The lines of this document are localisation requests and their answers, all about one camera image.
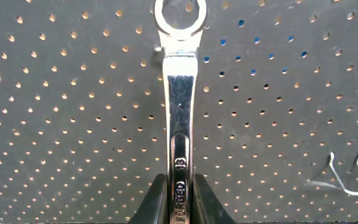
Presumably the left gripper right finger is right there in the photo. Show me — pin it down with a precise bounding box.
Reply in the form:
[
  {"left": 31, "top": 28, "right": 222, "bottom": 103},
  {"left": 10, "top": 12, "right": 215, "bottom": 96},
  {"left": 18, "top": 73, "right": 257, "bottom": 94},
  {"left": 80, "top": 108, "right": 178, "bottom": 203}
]
[{"left": 192, "top": 173, "right": 237, "bottom": 224}]

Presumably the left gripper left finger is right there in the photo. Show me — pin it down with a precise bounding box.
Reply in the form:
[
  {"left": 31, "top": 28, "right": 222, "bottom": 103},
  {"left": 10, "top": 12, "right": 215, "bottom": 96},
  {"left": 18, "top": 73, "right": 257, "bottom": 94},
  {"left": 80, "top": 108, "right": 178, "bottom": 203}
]
[{"left": 128, "top": 173, "right": 169, "bottom": 224}]

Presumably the wrench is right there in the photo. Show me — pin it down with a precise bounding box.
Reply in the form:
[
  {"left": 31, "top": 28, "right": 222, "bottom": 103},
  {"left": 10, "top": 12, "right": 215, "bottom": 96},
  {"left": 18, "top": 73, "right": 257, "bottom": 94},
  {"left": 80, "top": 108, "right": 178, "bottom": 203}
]
[{"left": 153, "top": 0, "right": 208, "bottom": 224}]

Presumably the black pegboard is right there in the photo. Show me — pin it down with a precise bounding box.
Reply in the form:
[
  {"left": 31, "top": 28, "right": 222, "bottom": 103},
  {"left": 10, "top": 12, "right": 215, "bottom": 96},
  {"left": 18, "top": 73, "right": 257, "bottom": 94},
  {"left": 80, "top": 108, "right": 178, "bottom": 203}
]
[{"left": 0, "top": 0, "right": 358, "bottom": 223}]

